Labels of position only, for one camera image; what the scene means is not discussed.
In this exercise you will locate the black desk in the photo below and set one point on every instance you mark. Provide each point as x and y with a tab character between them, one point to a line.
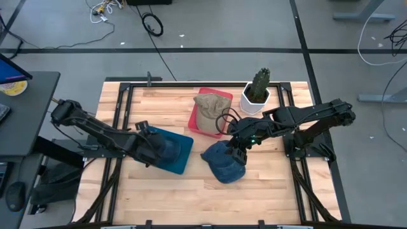
28	111

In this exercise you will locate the black aluminium table frame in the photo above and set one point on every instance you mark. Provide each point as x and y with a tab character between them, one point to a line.
171	84

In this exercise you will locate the black computer monitor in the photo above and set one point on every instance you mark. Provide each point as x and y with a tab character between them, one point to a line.
9	71

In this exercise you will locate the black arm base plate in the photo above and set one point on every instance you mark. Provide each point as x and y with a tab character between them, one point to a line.
95	153
287	144

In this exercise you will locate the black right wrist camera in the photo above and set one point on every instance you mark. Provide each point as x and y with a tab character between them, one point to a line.
252	139

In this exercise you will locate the red plastic tray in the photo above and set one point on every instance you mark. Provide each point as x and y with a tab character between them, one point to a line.
191	122

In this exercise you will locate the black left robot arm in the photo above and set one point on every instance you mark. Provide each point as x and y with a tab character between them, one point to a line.
95	130

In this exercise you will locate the black keyboard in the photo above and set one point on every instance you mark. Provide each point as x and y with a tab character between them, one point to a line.
3	113

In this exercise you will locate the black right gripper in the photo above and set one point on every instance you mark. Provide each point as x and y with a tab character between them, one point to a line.
246	128

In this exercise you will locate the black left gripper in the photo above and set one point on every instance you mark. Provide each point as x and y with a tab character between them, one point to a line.
143	148

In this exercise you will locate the blue plastic bin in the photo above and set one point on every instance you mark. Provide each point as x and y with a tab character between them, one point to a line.
182	152

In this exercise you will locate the white hexagonal plant pot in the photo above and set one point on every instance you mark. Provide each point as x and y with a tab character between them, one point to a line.
249	106

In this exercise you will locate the black power box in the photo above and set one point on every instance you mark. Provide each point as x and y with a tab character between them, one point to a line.
149	2

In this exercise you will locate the grey desk foot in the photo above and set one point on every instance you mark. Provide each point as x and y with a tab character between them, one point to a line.
359	16
381	98

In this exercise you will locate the green cactus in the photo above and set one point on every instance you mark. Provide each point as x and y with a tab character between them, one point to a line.
260	82

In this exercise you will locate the black computer mouse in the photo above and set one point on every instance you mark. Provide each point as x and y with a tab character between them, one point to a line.
15	197

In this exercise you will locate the tan cotton cap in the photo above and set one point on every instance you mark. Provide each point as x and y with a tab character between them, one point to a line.
210	105

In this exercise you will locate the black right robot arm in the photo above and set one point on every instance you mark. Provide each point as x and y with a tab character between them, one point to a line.
302	116

